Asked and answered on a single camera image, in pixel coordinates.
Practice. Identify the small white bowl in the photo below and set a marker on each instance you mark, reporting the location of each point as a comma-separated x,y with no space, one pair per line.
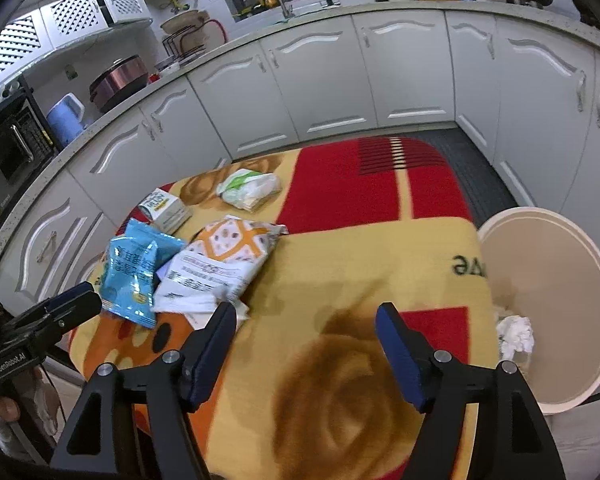
167,66

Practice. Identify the person's left hand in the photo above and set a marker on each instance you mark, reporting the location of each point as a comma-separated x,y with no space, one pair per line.
2,407

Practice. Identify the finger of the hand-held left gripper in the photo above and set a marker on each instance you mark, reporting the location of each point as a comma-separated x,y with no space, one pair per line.
77,312
72,294

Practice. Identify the blue electric kettle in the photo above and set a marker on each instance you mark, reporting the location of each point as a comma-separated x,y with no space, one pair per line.
66,121

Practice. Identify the red yellow printed blanket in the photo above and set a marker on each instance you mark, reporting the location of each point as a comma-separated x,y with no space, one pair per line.
330,270

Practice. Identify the row of white cabinet doors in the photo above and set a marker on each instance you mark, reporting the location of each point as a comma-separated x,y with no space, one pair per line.
380,75

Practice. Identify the white lattice wall cabinet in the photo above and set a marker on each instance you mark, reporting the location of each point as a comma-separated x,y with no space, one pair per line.
70,25

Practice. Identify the white printed paper slip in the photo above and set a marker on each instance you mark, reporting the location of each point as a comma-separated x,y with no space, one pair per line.
194,316

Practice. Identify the green white milk carton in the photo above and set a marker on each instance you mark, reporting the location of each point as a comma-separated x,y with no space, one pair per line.
162,207

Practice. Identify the green white packet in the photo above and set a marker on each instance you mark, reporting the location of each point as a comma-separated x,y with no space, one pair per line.
250,189

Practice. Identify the white paper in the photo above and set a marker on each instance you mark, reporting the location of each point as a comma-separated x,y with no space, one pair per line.
516,335

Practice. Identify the black microwave oven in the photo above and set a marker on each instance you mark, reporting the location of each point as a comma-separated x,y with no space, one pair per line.
10,152

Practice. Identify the orange white patterned packet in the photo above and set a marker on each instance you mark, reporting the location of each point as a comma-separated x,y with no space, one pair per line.
230,250

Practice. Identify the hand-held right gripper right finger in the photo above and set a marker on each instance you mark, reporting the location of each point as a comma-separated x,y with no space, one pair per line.
402,357

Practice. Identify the red rice cooker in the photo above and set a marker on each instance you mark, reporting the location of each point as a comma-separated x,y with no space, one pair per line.
120,82

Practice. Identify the red rimmed chopping board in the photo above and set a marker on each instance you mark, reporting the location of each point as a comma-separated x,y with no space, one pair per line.
215,35

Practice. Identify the steel kitchen faucet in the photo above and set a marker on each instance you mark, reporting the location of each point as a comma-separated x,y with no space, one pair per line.
282,7

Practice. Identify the blue snack packet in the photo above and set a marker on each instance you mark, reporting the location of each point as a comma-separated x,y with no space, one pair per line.
130,280

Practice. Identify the cream plastic bin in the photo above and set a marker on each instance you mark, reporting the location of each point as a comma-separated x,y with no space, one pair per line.
530,260

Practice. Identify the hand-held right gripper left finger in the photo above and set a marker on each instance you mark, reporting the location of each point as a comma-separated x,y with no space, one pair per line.
212,355

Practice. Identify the beige clay pot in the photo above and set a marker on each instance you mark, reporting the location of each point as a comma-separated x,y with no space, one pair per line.
181,22

